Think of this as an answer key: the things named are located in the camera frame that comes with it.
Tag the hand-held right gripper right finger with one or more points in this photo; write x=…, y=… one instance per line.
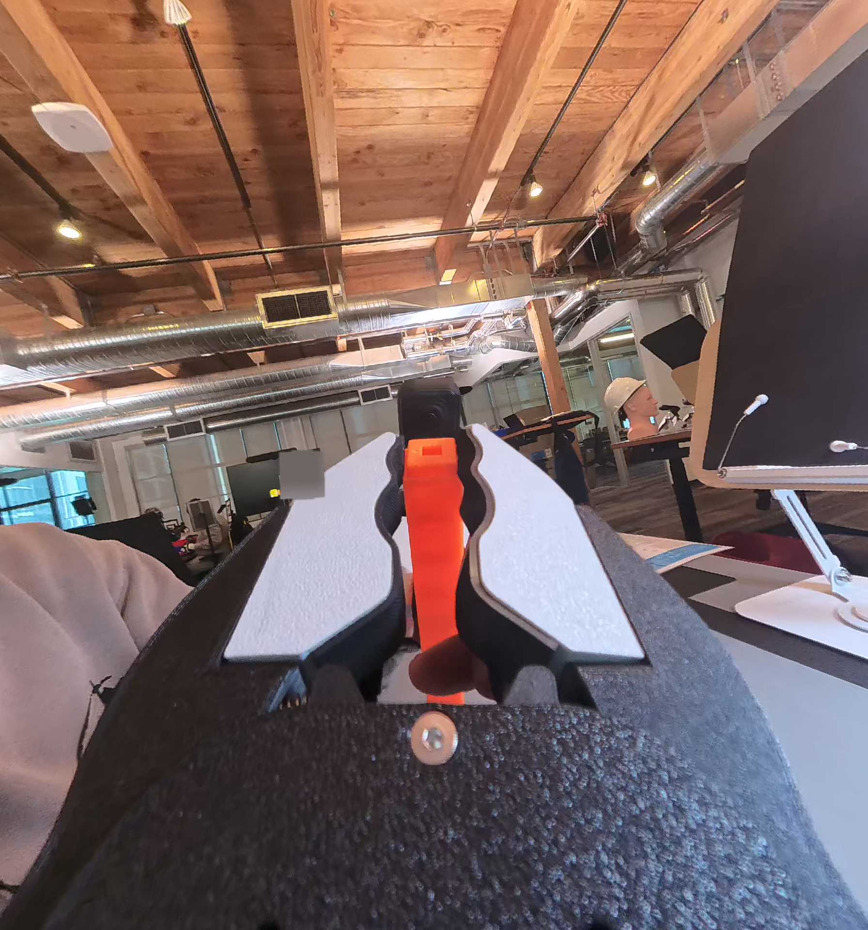
x=550, y=574

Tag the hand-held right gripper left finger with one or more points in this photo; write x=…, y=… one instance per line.
x=318, y=574

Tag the long orange block stick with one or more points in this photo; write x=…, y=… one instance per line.
x=434, y=545

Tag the person's right hand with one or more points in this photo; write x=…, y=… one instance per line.
x=448, y=668

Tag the black monitor screen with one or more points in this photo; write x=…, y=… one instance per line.
x=252, y=487

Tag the blue white paper sheet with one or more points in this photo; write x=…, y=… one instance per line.
x=674, y=548

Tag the ceiling vent grille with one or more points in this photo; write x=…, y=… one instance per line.
x=296, y=306

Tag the long wooden desk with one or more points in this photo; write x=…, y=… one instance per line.
x=659, y=443

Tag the black divider panel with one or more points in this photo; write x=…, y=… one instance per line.
x=143, y=537

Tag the mannequin head white helmet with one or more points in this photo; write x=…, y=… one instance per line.
x=630, y=407

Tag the black ceiling pipe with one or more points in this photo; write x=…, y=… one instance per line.
x=259, y=253

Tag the ceiling spot lamp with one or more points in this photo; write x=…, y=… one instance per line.
x=648, y=176
x=68, y=229
x=534, y=189

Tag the beige chair with black cover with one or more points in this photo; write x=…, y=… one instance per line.
x=677, y=341

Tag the white metal rod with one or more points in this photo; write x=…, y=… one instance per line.
x=812, y=537

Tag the black board with wooden rim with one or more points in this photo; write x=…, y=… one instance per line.
x=804, y=290

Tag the white ceiling access point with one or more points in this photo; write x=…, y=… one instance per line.
x=71, y=127

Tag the wooden desk black frame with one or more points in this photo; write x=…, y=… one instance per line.
x=550, y=425

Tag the silver ventilation duct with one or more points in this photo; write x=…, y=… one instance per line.
x=150, y=341
x=674, y=196
x=187, y=392
x=623, y=290

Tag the white metal bracket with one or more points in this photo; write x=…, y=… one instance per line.
x=804, y=476

